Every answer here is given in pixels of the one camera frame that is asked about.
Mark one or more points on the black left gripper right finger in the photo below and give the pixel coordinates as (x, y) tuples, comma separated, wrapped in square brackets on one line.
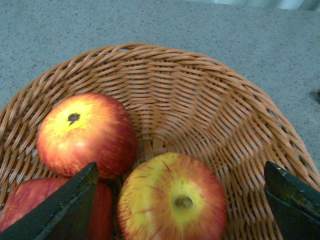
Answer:
[(294, 204)]

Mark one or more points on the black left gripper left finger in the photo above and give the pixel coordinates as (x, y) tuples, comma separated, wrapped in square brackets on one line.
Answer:
[(64, 215)]

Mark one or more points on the red apple with stem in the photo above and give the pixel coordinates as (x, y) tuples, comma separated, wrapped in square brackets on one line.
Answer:
[(172, 197)]

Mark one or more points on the red apple rear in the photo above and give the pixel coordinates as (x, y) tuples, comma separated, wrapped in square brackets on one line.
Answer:
[(29, 194)]

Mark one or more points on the red yellow apple front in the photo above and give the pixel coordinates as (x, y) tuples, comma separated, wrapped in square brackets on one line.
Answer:
[(88, 127)]

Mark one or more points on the brown wicker basket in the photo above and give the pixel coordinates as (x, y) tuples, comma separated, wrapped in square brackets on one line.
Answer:
[(178, 101)]

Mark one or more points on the white pleated curtain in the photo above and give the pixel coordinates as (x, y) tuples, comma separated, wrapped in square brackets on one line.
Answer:
[(296, 5)]

